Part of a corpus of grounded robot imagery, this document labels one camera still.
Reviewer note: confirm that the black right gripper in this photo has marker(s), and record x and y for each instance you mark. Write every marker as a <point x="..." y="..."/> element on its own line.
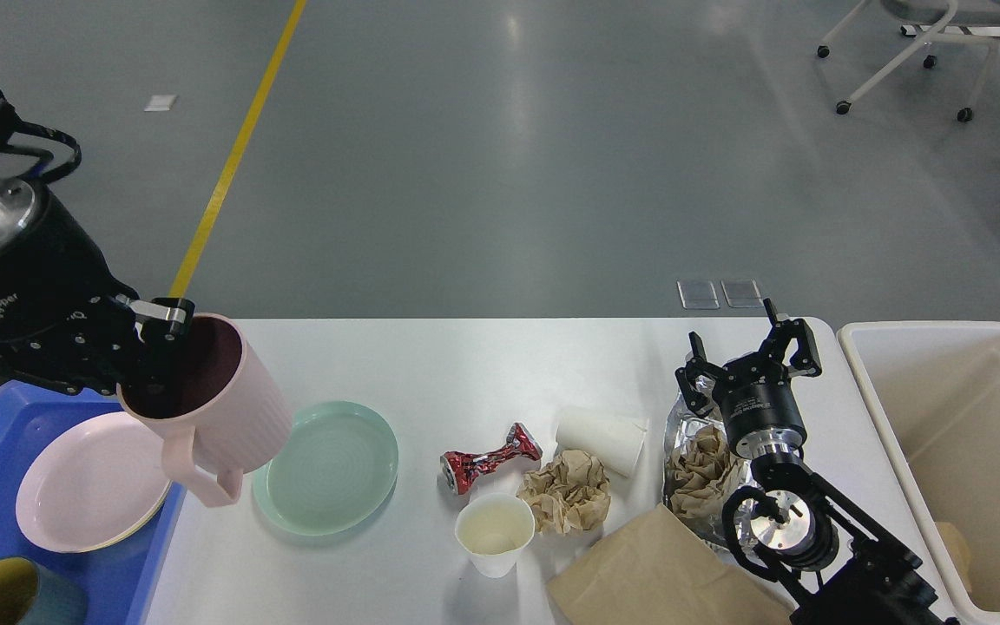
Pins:
<point x="755" y="397"/>

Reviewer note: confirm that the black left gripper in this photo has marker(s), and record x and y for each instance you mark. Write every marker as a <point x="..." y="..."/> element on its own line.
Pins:
<point x="66" y="323"/>

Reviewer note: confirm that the pink mug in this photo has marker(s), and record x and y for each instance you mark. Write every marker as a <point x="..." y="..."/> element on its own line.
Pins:
<point x="221" y="417"/>

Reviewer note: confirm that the green plate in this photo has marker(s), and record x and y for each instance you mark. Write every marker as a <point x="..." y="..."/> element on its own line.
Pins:
<point x="340" y="463"/>

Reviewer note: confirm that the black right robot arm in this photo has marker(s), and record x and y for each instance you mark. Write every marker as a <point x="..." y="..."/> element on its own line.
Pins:
<point x="789" y="524"/>

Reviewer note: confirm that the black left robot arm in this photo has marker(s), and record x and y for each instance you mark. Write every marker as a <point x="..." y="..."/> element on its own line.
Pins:
<point x="32" y="152"/>

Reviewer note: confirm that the floor outlet cover right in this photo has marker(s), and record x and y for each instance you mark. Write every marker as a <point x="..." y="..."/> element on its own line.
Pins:
<point x="745" y="294"/>

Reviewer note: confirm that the floor outlet cover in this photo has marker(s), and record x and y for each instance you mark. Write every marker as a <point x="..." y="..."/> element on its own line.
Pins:
<point x="698" y="295"/>
<point x="745" y="294"/>

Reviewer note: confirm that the floor outlet cover left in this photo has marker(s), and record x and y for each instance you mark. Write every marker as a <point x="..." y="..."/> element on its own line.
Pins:
<point x="698" y="295"/>

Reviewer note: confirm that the silver foil bag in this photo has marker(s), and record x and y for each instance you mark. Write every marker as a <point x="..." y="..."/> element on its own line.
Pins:
<point x="680" y="425"/>

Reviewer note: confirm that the crumpled brown paper in bag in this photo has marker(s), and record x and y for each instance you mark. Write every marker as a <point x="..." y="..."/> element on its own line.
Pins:
<point x="702" y="474"/>

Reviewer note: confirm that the pink plate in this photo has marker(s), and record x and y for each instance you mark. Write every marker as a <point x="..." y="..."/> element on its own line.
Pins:
<point x="93" y="486"/>

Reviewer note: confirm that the lying white paper cup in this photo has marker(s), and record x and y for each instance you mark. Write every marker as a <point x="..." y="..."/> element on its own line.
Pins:
<point x="617" y="441"/>

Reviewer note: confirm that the blue plastic tray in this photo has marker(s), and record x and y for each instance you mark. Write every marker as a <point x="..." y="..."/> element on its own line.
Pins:
<point x="120" y="580"/>

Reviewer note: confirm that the crumpled brown paper ball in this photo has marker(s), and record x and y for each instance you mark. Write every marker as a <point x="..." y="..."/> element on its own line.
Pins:
<point x="568" y="495"/>

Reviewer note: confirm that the flat brown paper bag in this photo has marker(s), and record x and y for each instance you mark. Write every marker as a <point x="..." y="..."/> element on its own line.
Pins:
<point x="655" y="571"/>

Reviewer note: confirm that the beige plastic bin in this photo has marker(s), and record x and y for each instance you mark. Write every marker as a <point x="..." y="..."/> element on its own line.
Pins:
<point x="933" y="390"/>

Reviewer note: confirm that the white floor tag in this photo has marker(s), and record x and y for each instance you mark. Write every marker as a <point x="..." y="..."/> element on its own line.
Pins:
<point x="160" y="103"/>

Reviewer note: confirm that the upright white paper cup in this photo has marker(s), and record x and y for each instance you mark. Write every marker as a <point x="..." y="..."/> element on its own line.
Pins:
<point x="493" y="530"/>

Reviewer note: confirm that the crushed red can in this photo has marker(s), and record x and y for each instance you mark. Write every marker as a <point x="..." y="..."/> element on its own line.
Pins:
<point x="461" y="469"/>

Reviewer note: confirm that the white office chair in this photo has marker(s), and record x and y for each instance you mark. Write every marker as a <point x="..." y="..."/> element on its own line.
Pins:
<point x="949" y="22"/>

